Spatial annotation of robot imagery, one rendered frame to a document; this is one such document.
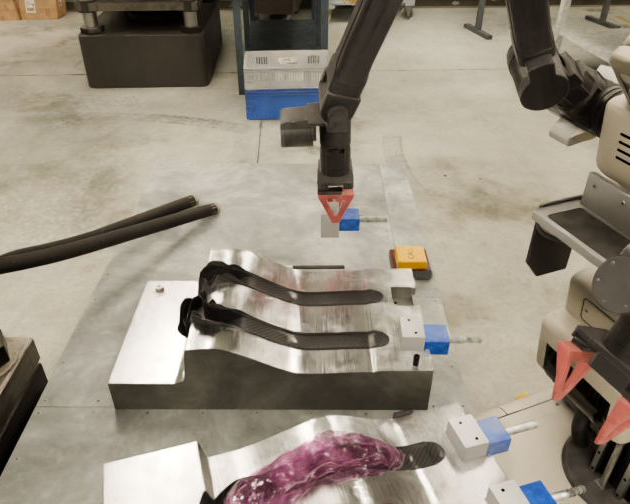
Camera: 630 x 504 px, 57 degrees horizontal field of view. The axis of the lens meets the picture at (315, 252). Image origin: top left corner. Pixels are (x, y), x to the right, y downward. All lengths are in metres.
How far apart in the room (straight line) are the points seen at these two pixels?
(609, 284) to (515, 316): 1.84
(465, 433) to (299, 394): 0.26
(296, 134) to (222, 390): 0.45
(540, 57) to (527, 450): 1.02
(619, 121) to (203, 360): 0.73
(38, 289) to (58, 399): 1.70
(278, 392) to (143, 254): 0.54
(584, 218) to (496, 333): 1.37
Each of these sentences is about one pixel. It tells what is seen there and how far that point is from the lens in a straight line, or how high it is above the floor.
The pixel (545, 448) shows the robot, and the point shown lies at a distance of 1.67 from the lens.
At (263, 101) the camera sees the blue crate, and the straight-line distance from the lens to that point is 4.07.
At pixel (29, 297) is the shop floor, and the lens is 2.71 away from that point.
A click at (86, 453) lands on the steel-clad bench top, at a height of 0.80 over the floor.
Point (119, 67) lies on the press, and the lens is 4.89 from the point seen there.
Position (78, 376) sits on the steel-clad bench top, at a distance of 1.09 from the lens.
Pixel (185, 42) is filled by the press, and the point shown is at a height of 0.34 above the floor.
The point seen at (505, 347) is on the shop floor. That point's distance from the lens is 2.32.
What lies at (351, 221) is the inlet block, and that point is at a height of 0.94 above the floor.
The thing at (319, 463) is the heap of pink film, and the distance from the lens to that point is 0.76.
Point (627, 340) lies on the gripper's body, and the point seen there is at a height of 1.11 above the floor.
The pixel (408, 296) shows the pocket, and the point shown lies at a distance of 1.08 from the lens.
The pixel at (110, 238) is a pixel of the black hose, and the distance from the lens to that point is 1.24.
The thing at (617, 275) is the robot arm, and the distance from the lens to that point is 0.64.
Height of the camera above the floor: 1.54
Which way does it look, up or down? 35 degrees down
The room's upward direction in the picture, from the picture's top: straight up
